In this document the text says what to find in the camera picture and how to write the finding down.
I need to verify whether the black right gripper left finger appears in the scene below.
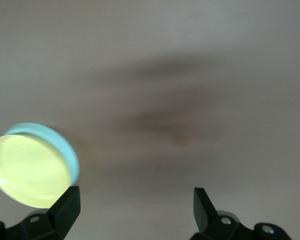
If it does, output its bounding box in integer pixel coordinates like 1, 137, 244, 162
0, 185, 82, 240

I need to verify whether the table cover sheet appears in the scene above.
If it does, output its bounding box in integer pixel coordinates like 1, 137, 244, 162
0, 0, 300, 240

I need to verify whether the yellow round plate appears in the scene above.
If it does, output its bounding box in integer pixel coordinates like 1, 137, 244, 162
0, 134, 73, 210

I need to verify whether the pale green round plate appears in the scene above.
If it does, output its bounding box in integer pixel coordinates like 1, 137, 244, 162
1, 121, 81, 187

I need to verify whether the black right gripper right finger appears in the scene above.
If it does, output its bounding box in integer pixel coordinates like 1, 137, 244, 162
189, 187, 293, 240

